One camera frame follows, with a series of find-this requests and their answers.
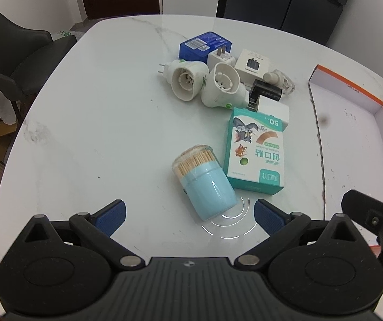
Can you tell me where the dark green chair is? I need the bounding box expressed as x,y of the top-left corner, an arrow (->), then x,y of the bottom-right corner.
0,11 -> 78,121

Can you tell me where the blue tin box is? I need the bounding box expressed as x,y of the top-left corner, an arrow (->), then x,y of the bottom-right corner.
179,31 -> 234,61

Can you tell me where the white charger plug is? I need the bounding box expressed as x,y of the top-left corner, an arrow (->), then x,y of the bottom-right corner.
207,45 -> 236,70

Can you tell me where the orange-rimmed cardboard box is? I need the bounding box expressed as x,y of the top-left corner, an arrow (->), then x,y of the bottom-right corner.
308,64 -> 383,249

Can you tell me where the teal and white bandage box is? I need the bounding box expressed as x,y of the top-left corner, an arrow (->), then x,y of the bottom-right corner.
223,102 -> 292,196

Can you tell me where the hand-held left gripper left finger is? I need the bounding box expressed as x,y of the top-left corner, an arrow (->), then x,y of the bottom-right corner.
18,200 -> 145,270

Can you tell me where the clear bottle with beige cap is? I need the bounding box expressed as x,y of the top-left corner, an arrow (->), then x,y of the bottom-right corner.
262,70 -> 294,99

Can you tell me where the light blue toothpick holder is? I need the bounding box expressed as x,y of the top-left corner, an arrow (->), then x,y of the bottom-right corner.
172,144 -> 237,221

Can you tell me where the white plug-in mosquito heater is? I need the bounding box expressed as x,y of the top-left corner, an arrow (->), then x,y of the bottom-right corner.
158,59 -> 209,102
200,63 -> 250,109

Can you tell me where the dark grey refrigerator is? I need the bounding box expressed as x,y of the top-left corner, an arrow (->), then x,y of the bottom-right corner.
216,0 -> 344,45

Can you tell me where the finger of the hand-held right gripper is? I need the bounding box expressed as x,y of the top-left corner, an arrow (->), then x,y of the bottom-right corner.
341,189 -> 383,239

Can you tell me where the black charger plug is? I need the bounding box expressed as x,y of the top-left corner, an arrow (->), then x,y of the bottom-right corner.
247,79 -> 285,112

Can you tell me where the white power adapter box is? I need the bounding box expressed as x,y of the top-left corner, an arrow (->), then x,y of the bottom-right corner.
234,49 -> 272,86

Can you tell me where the white plastic bag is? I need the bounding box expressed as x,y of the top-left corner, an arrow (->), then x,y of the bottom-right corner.
51,28 -> 82,41

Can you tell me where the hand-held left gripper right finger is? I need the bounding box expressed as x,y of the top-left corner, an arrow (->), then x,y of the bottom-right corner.
235,199 -> 367,270

